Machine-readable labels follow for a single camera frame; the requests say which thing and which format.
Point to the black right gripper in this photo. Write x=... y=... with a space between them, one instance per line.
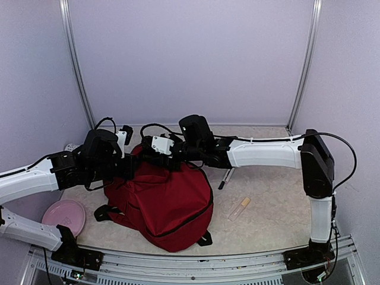
x=169 y=164

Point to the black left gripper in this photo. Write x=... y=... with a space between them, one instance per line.
x=129 y=173

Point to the red backpack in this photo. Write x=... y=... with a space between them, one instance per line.
x=171 y=209

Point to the white pen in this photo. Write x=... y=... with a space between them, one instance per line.
x=226 y=178

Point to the pale pink tube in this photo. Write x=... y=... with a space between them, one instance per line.
x=239 y=209

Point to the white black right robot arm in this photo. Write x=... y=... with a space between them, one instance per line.
x=307 y=152

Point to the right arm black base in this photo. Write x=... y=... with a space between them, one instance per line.
x=312 y=254

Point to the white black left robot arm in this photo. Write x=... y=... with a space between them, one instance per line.
x=101 y=158

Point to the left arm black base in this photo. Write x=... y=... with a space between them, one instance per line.
x=71 y=254

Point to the white patterned mug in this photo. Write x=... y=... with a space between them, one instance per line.
x=71 y=147

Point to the pink plate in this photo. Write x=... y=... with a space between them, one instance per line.
x=68 y=213

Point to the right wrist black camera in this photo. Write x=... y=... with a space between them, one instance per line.
x=161 y=145

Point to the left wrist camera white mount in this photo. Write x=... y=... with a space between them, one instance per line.
x=124 y=137

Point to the aluminium front rail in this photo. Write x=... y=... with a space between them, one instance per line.
x=132 y=268

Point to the left aluminium frame post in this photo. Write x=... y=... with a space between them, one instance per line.
x=73 y=54

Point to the aluminium frame post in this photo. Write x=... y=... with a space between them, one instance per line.
x=307 y=62
x=73 y=54

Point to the right aluminium frame post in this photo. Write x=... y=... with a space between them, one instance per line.
x=307 y=62

